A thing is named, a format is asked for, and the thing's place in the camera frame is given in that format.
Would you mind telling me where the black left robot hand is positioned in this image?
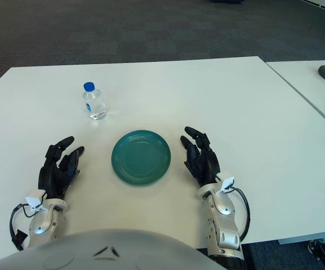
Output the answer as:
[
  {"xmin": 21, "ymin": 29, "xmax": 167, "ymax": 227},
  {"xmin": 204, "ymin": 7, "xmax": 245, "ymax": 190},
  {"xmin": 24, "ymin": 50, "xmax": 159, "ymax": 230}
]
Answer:
[{"xmin": 37, "ymin": 136, "xmax": 86, "ymax": 201}]

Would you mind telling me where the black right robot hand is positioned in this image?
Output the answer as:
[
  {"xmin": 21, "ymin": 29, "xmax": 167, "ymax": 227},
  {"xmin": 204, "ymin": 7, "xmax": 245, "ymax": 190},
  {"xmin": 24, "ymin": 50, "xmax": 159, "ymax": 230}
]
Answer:
[{"xmin": 180, "ymin": 126, "xmax": 221, "ymax": 187}]

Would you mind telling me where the clear bottle blue cap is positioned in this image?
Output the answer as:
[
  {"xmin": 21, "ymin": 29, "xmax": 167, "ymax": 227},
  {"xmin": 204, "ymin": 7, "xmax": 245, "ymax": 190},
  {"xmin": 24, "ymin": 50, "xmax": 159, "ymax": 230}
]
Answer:
[{"xmin": 81, "ymin": 82, "xmax": 107, "ymax": 121}]

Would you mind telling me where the teal round plate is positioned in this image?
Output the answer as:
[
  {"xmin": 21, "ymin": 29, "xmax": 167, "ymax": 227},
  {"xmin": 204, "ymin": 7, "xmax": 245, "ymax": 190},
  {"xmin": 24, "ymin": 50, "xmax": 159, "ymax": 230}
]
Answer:
[{"xmin": 111, "ymin": 129, "xmax": 172, "ymax": 186}]

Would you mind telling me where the grey robot torso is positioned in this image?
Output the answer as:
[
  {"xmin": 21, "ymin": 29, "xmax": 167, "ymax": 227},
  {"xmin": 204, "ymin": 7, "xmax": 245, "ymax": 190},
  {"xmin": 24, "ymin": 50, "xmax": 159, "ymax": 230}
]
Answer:
[{"xmin": 0, "ymin": 228, "xmax": 225, "ymax": 270}]

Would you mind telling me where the black table leg caster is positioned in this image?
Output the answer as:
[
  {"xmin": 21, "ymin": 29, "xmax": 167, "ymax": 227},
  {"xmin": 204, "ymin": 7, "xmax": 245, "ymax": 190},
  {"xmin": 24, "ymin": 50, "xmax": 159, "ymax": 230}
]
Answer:
[{"xmin": 307, "ymin": 237, "xmax": 325, "ymax": 270}]

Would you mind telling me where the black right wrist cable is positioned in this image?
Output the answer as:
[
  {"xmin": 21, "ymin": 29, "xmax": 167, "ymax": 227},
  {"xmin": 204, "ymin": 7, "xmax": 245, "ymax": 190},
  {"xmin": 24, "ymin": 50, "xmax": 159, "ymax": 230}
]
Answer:
[{"xmin": 225, "ymin": 185, "xmax": 251, "ymax": 243}]

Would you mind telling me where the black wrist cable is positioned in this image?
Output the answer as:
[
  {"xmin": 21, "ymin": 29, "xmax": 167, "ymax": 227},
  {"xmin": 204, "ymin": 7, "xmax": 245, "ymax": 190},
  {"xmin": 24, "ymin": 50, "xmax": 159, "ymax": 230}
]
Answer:
[
  {"xmin": 9, "ymin": 202, "xmax": 35, "ymax": 251},
  {"xmin": 225, "ymin": 185, "xmax": 251, "ymax": 243}
]

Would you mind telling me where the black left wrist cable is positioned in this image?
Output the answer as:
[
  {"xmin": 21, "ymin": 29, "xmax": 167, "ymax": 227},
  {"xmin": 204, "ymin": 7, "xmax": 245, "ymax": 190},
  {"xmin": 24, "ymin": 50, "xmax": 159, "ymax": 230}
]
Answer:
[{"xmin": 9, "ymin": 202, "xmax": 35, "ymax": 251}]

